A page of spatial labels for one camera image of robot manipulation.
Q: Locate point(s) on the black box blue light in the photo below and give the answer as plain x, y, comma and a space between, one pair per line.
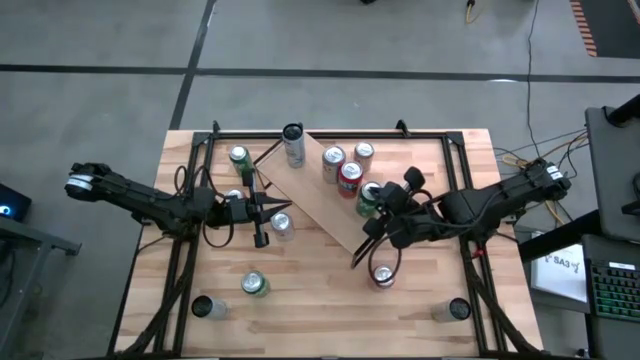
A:
12, 202

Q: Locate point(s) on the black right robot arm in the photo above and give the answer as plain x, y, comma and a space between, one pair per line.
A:
500, 200

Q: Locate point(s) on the black backlit keyboard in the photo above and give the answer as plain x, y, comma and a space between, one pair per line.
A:
615, 292

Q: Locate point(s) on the red Fanta can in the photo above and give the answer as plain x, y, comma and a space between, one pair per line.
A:
384, 276
235, 193
350, 180

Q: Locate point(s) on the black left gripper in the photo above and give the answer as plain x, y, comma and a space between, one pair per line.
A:
240, 212

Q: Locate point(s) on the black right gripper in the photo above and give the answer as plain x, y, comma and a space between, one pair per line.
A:
400, 220

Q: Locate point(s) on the black metal table frame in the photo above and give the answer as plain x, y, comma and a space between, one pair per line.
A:
425, 135

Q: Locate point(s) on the green Sprite can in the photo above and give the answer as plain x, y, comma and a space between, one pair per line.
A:
254, 283
366, 202
240, 159

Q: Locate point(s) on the tall can black lid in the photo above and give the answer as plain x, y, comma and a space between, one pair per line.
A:
459, 309
205, 307

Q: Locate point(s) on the orange striped floor mat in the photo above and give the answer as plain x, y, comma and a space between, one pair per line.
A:
610, 25

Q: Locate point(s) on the black desk support bar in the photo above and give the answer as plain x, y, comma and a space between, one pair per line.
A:
555, 240

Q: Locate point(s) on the silver Diet Coke can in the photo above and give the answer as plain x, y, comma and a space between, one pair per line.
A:
282, 225
364, 154
332, 162

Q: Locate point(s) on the white paper sign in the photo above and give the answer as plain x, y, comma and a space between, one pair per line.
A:
560, 272

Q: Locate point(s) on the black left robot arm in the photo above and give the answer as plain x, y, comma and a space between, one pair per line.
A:
140, 200

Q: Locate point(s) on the grey side desk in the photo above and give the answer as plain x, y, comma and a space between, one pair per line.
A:
612, 175

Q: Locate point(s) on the white blue Celsius can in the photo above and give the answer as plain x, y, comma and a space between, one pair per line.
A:
294, 150

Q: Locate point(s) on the grey metal stand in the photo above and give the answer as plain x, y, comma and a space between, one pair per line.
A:
30, 235

